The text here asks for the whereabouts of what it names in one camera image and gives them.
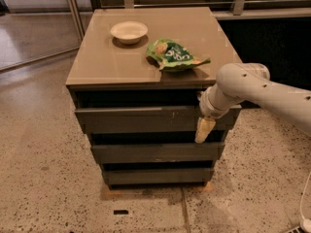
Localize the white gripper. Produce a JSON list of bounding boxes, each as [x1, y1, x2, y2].
[[194, 85, 233, 144]]

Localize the grey top drawer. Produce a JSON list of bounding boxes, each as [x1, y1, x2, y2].
[[74, 104, 243, 135]]

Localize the grey drawer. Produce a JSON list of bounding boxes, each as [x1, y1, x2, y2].
[[74, 104, 243, 135], [103, 168, 214, 185], [91, 143, 225, 164]]

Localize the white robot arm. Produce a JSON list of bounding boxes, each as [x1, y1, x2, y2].
[[195, 63, 311, 143]]

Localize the grey middle drawer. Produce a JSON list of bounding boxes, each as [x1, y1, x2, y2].
[[91, 143, 225, 164]]

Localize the grey drawer cabinet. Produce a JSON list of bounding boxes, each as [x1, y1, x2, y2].
[[66, 8, 240, 174]]

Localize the grey bottom drawer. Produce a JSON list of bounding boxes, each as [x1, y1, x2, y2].
[[103, 168, 214, 185]]

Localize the green chip bag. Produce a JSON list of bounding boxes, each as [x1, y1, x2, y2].
[[146, 39, 211, 72]]

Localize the white bowl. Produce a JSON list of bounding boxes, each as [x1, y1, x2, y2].
[[110, 21, 148, 45]]

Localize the metal railing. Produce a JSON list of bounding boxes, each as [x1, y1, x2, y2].
[[86, 0, 311, 20]]

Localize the white cable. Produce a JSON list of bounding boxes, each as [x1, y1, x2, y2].
[[298, 172, 311, 233]]

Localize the metal door frame post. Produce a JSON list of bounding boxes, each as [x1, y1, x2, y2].
[[67, 0, 85, 42]]

